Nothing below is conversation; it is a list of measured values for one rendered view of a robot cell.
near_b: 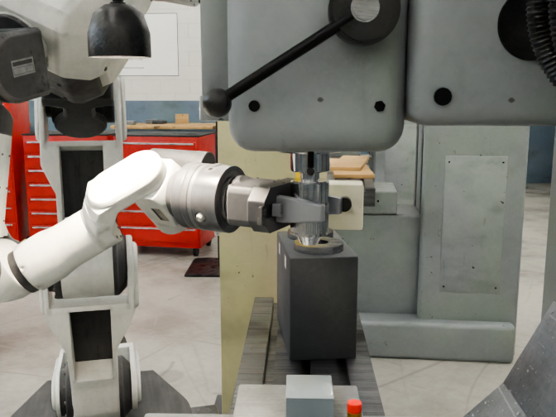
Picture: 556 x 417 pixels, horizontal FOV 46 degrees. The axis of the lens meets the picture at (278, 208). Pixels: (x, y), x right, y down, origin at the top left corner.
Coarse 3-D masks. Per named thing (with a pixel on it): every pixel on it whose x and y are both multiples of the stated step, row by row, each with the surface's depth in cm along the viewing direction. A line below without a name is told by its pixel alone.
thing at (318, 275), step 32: (288, 256) 115; (320, 256) 113; (352, 256) 114; (288, 288) 115; (320, 288) 114; (352, 288) 114; (288, 320) 116; (320, 320) 115; (352, 320) 116; (288, 352) 117; (320, 352) 116; (352, 352) 117
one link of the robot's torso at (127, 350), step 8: (120, 344) 168; (128, 344) 168; (64, 352) 163; (120, 352) 166; (128, 352) 167; (136, 352) 166; (56, 360) 162; (64, 360) 163; (128, 360) 167; (136, 360) 162; (56, 368) 154; (136, 368) 155; (56, 376) 151; (136, 376) 154; (56, 384) 149; (136, 384) 153; (56, 392) 149; (136, 392) 153; (56, 400) 148; (136, 400) 153; (56, 408) 149; (136, 408) 155
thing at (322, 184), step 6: (294, 180) 79; (300, 180) 79; (318, 180) 79; (324, 180) 79; (294, 186) 79; (300, 186) 78; (306, 186) 78; (312, 186) 78; (318, 186) 78; (324, 186) 79
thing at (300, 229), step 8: (296, 192) 79; (304, 192) 78; (312, 192) 78; (320, 192) 78; (328, 192) 80; (312, 200) 78; (320, 200) 78; (296, 224) 79; (304, 224) 79; (312, 224) 79; (320, 224) 79; (296, 232) 80; (304, 232) 79; (312, 232) 79; (320, 232) 79
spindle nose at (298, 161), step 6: (294, 156) 78; (300, 156) 77; (306, 156) 77; (318, 156) 77; (324, 156) 78; (294, 162) 78; (300, 162) 78; (306, 162) 77; (318, 162) 77; (324, 162) 78; (294, 168) 78; (300, 168) 78; (306, 168) 77; (318, 168) 78; (324, 168) 78
